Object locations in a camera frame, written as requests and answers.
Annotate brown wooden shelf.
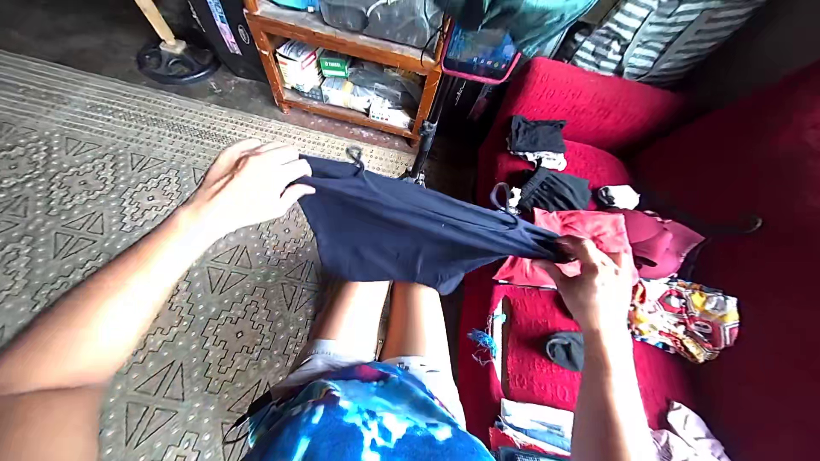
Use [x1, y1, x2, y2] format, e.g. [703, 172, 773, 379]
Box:
[243, 0, 454, 148]

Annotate blue frayed threads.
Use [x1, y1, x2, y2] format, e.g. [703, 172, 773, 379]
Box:
[467, 312, 507, 366]

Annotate maroon pink bra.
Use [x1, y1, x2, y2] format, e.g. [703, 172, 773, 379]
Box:
[623, 210, 706, 280]

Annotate black case with colourful sticker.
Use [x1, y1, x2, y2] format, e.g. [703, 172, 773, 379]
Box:
[186, 0, 270, 83]

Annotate beige geometric patterned rug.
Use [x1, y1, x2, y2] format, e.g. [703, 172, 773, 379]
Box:
[0, 50, 417, 461]

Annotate person's right hand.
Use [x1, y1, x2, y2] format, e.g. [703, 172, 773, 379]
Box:
[533, 235, 635, 335]

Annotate person's body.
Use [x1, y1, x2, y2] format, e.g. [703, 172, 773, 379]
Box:
[242, 361, 496, 461]

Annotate person's left hand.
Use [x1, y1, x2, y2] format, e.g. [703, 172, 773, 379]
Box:
[184, 139, 316, 242]

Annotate wooden pole with black base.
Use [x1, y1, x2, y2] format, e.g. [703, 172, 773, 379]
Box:
[133, 0, 220, 85]

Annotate red upholstered sofa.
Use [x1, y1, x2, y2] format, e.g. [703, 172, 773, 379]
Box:
[457, 57, 820, 461]

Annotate black folded cloth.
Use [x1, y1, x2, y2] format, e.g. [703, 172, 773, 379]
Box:
[508, 115, 568, 155]

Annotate pale lilac crumpled cloth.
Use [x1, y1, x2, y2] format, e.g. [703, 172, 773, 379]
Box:
[650, 401, 732, 461]

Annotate teal fabric bundle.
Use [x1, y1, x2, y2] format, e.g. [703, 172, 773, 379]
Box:
[448, 0, 600, 58]

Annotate black tripod stand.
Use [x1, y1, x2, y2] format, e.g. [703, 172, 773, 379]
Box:
[400, 76, 453, 188]

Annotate navy blue drawstring garment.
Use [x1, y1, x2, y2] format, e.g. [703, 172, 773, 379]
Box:
[297, 146, 574, 296]

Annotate colourful printed folded garment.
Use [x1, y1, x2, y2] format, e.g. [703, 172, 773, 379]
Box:
[629, 278, 740, 365]

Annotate grey white striped bag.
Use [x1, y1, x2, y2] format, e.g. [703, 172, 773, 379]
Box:
[567, 0, 768, 87]

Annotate black box with white print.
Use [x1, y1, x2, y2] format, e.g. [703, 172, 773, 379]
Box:
[437, 73, 502, 137]

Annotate white patterned cloth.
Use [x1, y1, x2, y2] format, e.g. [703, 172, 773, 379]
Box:
[514, 150, 568, 172]

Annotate person's legs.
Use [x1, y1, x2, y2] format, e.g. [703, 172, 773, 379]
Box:
[291, 278, 467, 430]

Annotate stack of folded clothes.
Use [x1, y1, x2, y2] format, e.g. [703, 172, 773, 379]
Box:
[489, 398, 575, 461]

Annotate black gathered shorts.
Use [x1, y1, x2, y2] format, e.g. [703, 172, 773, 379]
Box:
[518, 167, 592, 213]

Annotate person's right forearm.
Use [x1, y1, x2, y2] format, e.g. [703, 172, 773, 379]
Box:
[570, 328, 652, 461]

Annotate small white rolled cloth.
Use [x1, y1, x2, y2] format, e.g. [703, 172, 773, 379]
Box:
[597, 185, 641, 211]

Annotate person's left forearm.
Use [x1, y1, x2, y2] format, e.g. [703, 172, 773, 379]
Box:
[0, 204, 215, 461]

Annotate coral red folded shirt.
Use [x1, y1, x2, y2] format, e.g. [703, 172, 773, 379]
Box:
[492, 208, 640, 289]

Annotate dark grey rolled cloth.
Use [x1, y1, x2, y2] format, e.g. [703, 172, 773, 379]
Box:
[546, 331, 585, 372]

